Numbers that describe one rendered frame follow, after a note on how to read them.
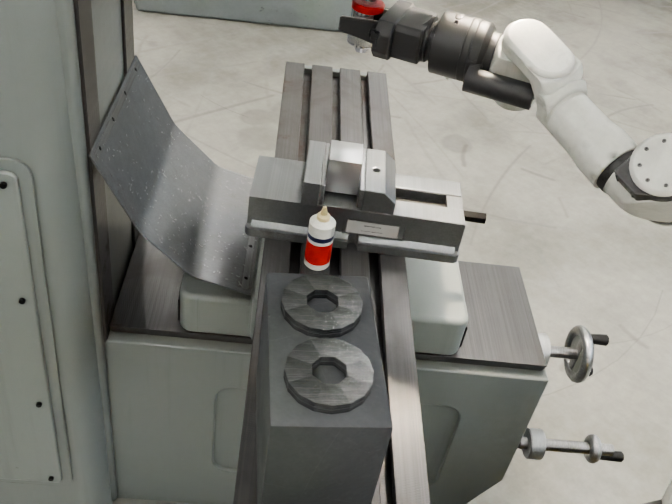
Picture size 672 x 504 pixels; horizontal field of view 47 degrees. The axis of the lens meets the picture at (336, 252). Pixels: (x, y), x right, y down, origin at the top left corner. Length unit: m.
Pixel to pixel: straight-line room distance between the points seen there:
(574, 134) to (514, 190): 2.18
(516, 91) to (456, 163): 2.22
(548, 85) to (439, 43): 0.16
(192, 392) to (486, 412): 0.55
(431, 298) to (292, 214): 0.30
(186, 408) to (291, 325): 0.69
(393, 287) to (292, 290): 0.36
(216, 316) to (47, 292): 0.27
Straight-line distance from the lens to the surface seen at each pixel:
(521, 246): 2.90
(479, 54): 1.08
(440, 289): 1.37
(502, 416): 1.51
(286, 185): 1.24
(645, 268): 3.04
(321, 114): 1.58
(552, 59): 1.05
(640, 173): 0.96
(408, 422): 1.01
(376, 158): 1.26
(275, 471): 0.80
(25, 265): 1.22
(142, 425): 1.54
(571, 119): 1.03
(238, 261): 1.29
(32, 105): 1.07
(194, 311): 1.31
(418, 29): 1.09
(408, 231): 1.23
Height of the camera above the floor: 1.68
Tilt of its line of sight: 39 degrees down
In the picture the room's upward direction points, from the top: 10 degrees clockwise
